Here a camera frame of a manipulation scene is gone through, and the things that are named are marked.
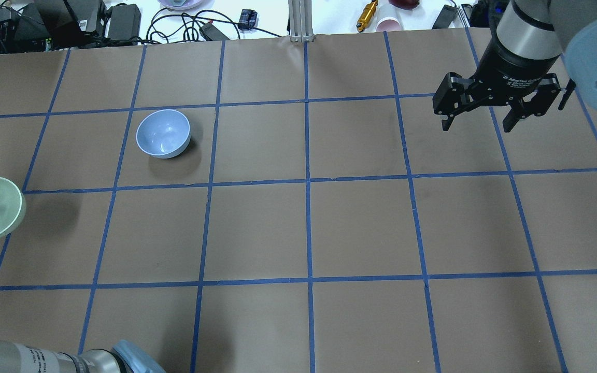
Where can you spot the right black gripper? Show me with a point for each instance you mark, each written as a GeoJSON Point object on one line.
{"type": "Point", "coordinates": [512, 70]}

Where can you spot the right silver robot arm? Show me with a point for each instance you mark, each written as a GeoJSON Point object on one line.
{"type": "Point", "coordinates": [541, 30]}

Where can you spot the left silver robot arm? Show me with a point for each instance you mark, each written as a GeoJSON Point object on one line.
{"type": "Point", "coordinates": [123, 357]}

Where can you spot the blue bowl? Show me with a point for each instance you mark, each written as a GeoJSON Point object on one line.
{"type": "Point", "coordinates": [164, 134]}

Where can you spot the red apple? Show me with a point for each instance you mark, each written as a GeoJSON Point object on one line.
{"type": "Point", "coordinates": [405, 4]}

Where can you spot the gold metal tool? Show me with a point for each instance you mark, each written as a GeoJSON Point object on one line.
{"type": "Point", "coordinates": [366, 16]}

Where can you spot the black flat box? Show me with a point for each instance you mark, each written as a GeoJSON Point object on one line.
{"type": "Point", "coordinates": [124, 22]}

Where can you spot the small blue device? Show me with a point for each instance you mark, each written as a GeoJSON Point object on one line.
{"type": "Point", "coordinates": [247, 20]}

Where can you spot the purple plate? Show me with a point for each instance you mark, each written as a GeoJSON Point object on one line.
{"type": "Point", "coordinates": [185, 5]}

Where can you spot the aluminium frame post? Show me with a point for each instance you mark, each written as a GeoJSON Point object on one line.
{"type": "Point", "coordinates": [300, 21]}

